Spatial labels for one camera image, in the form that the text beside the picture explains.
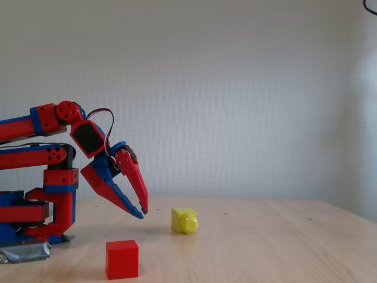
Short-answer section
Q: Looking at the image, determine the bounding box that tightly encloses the red cube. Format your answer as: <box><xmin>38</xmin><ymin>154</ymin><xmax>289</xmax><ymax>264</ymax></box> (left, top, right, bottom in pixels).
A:
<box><xmin>105</xmin><ymin>239</ymin><xmax>140</xmax><ymax>281</ymax></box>

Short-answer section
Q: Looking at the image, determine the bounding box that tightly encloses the red white black servo cable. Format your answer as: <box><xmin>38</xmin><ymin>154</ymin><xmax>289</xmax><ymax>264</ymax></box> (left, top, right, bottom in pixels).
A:
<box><xmin>87</xmin><ymin>107</ymin><xmax>116</xmax><ymax>166</ymax></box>

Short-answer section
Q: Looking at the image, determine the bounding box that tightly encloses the yellow block with round stud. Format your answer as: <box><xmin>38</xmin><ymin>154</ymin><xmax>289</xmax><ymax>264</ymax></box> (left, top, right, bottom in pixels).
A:
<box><xmin>171</xmin><ymin>207</ymin><xmax>199</xmax><ymax>236</ymax></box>

